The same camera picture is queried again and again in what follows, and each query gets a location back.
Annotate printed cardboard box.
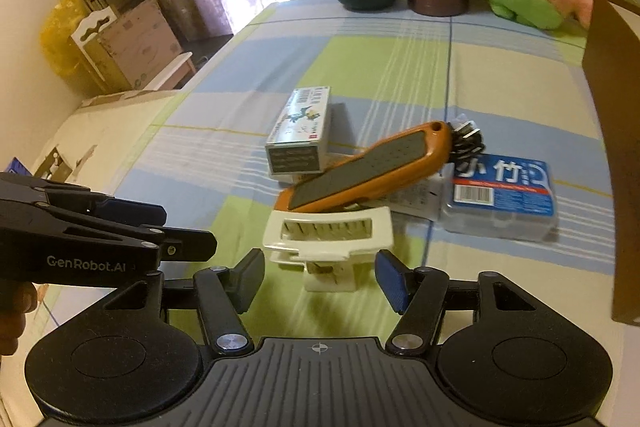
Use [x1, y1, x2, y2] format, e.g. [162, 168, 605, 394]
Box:
[75, 0, 182, 90]

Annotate orange grater tool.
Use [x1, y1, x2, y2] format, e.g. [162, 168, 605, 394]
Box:
[273, 121, 453, 214]

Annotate brown cardboard shoe box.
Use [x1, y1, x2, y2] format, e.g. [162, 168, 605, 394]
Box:
[582, 0, 640, 325]

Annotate white plastic clip holder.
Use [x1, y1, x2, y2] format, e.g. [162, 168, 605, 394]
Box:
[263, 206, 394, 293]

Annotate white stool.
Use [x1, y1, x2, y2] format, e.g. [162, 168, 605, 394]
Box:
[145, 52, 197, 92]

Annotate yellow plastic bag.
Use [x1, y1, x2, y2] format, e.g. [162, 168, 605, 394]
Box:
[40, 0, 96, 82]

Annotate black binder clips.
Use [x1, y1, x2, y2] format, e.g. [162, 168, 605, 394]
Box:
[446, 119, 488, 162]

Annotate clear case with blue label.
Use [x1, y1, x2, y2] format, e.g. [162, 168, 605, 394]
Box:
[439, 152, 560, 242]

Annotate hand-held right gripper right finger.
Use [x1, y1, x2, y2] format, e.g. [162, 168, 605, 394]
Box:
[375, 249, 538, 355]

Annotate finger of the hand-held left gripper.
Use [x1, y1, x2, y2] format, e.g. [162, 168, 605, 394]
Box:
[75, 218, 217, 269]
[35, 186, 167, 228]

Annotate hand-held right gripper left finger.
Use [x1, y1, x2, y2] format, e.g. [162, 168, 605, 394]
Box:
[102, 249, 266, 355]

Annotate small white printed box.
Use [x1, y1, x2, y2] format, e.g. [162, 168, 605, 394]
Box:
[265, 84, 333, 180]

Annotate beige printed sheet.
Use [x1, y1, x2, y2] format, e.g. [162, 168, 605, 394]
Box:
[30, 89, 176, 188]

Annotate white printed tube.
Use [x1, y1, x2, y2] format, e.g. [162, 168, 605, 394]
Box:
[345, 174, 446, 222]

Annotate person's left hand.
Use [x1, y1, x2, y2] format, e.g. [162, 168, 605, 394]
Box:
[0, 282, 40, 358]

